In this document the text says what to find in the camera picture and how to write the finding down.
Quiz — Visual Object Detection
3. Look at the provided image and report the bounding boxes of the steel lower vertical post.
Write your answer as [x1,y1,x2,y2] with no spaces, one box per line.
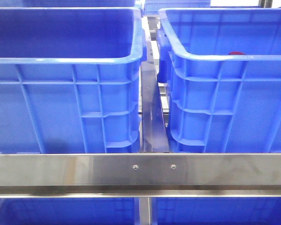
[139,197,152,225]

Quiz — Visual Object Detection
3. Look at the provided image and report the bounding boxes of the steel centre divider bar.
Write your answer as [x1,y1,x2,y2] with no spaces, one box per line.
[141,61,170,153]

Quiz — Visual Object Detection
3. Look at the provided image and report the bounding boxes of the large blue crate left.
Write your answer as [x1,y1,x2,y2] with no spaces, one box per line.
[0,7,146,154]

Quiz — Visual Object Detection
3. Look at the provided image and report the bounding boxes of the blue crate rear left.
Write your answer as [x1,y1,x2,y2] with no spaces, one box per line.
[0,0,143,8]

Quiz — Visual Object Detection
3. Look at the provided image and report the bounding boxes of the stainless steel front rail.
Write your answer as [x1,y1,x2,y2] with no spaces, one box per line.
[0,153,281,198]

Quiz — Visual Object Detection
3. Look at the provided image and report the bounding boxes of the blue crate rear right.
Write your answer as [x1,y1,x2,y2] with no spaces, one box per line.
[144,0,211,15]

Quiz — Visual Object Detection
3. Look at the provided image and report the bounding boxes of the red mushroom push button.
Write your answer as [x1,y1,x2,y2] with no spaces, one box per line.
[229,51,245,55]

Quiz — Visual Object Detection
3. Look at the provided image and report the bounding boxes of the blue crate lower right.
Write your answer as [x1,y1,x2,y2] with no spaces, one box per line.
[153,197,281,225]

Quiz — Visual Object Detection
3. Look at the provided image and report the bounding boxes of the large blue crate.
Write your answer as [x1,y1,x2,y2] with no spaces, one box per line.
[0,7,146,154]
[157,8,281,153]

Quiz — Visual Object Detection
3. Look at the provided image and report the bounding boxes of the large blue crate right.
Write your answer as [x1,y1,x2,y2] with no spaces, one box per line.
[157,8,281,153]

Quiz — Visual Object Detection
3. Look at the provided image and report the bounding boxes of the blue crate lower left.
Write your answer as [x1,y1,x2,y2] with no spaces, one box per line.
[0,198,140,225]

